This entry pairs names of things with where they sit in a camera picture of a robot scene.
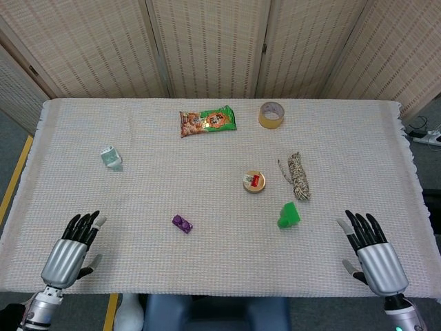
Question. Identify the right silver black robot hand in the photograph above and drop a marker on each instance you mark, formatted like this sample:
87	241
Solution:
382	269

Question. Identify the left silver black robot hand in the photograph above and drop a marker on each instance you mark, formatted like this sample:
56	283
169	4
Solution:
63	262

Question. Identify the green small block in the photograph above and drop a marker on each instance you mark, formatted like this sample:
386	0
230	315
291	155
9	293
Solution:
289	215

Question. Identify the purple small block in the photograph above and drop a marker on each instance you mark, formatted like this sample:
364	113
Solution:
182	224

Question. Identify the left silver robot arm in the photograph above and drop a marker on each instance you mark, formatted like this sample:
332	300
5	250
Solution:
41	307

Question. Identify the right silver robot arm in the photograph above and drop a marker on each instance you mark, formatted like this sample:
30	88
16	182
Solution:
403	313

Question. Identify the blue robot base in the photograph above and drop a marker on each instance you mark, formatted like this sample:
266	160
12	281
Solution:
213	313

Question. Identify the white robot body part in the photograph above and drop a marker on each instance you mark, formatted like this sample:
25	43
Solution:
129	313

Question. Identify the small green white packet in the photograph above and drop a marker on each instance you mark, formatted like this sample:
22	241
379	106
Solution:
110	158

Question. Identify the braided twine bundle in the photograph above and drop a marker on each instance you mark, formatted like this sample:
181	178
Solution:
298	176

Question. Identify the white power strip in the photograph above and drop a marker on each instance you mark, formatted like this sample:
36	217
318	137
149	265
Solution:
429	139

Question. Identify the white woven tablecloth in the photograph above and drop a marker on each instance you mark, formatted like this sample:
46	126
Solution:
206	262

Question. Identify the round golden tin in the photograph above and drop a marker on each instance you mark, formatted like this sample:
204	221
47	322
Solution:
254	181

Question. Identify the yellow tape roll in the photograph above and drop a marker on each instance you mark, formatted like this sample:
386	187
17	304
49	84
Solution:
270	121

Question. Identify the green orange snack bag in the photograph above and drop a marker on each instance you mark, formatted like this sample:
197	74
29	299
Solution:
206	120

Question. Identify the beige folding screen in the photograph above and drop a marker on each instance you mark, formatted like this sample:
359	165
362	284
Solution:
213	48

